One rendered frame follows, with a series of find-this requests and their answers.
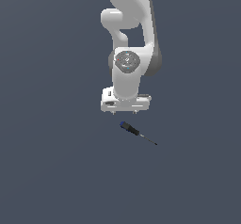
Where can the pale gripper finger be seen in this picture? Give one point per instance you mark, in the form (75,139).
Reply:
(135,111)
(113,112)

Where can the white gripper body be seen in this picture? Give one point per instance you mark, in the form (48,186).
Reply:
(125,104)

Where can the black blue-capped screwdriver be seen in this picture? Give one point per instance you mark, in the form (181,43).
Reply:
(131,129)

